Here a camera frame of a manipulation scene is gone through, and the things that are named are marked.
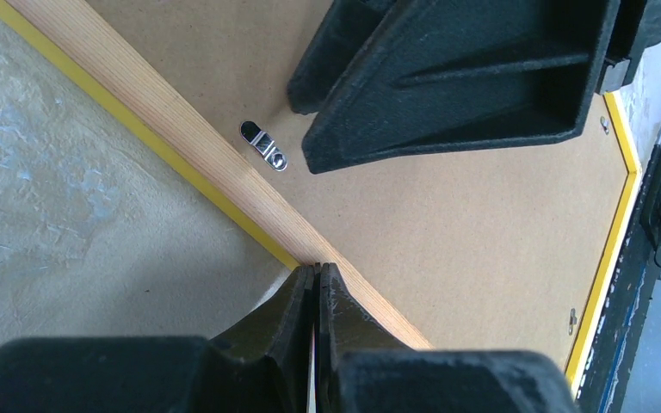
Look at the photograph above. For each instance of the brown cardboard backing board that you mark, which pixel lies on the brown cardboard backing board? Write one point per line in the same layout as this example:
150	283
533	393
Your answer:
477	249

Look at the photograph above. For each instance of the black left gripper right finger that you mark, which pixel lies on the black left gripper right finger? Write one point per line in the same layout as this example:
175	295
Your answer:
362	367

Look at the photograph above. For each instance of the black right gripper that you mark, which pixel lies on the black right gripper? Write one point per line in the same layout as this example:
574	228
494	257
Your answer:
637	27

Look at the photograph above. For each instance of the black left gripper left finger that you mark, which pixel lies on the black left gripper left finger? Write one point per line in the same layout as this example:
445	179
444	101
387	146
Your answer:
260	364

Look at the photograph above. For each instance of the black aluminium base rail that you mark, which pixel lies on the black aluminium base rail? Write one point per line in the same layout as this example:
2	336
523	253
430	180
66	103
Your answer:
622	371

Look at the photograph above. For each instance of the yellow wooden picture frame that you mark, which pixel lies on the yellow wooden picture frame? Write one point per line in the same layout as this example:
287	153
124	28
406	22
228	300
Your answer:
75	38

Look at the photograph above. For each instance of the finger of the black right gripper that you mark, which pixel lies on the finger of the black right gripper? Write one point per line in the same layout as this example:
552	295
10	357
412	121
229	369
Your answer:
346	27
442	76

